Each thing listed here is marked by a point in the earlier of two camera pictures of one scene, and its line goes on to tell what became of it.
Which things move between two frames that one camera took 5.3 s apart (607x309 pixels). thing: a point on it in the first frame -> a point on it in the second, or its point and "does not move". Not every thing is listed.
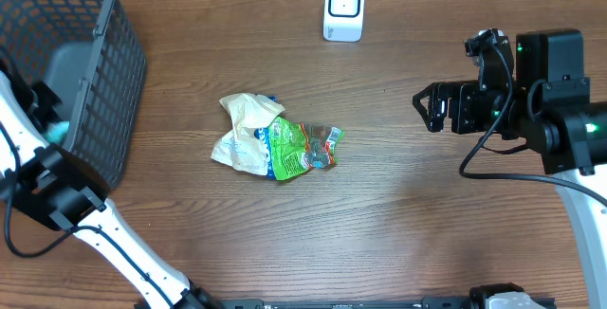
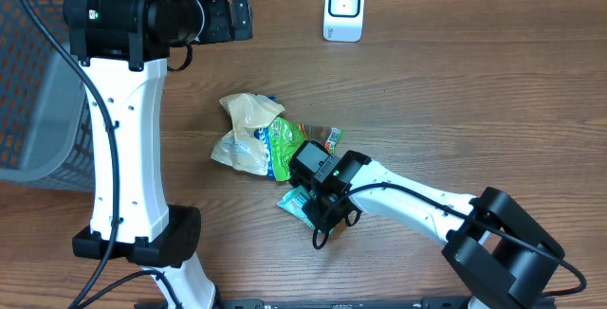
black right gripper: [460, 95] -> [318, 218]
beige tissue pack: [243, 150] does not move
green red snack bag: [298, 147] does not move
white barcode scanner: [344, 9] does not move
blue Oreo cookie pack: [265, 136] does not move
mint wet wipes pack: [54, 132] -> [292, 202]
